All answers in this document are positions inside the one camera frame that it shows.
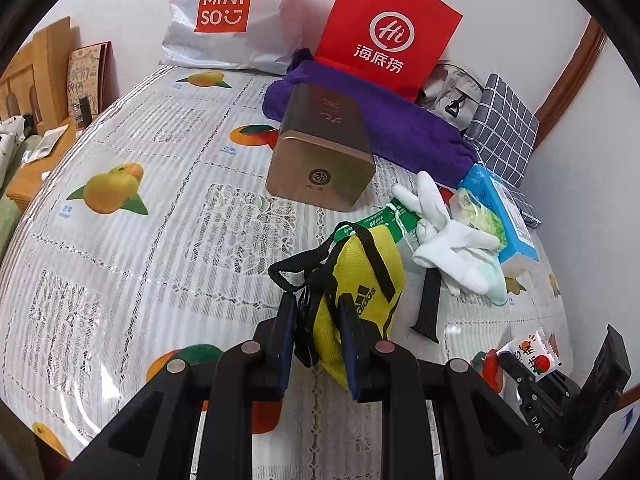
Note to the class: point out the white glove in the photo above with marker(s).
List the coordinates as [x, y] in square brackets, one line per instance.
[430, 200]

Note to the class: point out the green packet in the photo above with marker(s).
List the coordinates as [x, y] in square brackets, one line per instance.
[385, 217]

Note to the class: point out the wooden nightstand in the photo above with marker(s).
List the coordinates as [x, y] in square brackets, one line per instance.
[35, 180]

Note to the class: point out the red paper bag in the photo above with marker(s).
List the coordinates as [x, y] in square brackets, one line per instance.
[350, 10]

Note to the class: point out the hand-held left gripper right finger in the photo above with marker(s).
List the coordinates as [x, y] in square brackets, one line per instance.
[350, 350]

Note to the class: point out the red and white snack packet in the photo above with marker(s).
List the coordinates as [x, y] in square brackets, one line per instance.
[532, 352]

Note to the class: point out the blue tissue pack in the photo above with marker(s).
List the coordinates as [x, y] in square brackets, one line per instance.
[507, 215]

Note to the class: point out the black bar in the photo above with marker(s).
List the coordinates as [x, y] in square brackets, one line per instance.
[429, 305]

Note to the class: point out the beige canvas bag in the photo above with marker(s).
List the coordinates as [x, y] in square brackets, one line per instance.
[440, 85]

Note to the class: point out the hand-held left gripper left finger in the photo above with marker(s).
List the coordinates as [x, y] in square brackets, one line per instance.
[286, 345]

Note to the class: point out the green sponge in plastic bag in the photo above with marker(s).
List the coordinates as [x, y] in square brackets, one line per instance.
[480, 215]

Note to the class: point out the gold tin box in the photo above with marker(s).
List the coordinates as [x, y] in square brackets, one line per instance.
[320, 160]

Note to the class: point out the purple towel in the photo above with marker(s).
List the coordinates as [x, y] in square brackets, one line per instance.
[415, 130]

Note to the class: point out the white plastic shopping bag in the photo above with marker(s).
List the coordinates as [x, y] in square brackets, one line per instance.
[272, 25]

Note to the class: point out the patterned brown box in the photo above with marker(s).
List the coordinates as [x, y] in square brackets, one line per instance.
[87, 75]

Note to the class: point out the wooden door frame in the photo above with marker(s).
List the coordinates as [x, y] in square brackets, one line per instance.
[575, 80]

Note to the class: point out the grey checked cushion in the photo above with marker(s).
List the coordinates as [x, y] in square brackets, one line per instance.
[505, 120]

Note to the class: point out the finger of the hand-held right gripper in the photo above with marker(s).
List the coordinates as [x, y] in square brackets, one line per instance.
[520, 377]

